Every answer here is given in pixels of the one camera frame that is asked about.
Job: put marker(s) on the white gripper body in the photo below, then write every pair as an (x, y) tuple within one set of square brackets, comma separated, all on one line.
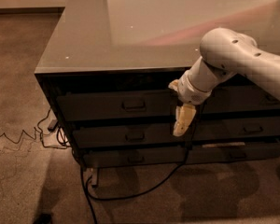
[(190, 90)]

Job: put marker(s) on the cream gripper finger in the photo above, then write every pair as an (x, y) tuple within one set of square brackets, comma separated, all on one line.
[(184, 116)]

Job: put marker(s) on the black power adapter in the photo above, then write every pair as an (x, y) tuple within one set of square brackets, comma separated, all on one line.
[(52, 126)]

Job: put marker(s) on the dark grey drawer cabinet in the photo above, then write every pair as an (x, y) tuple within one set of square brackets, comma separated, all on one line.
[(143, 45)]

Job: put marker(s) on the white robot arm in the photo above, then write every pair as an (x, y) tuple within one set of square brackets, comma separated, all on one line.
[(223, 54)]

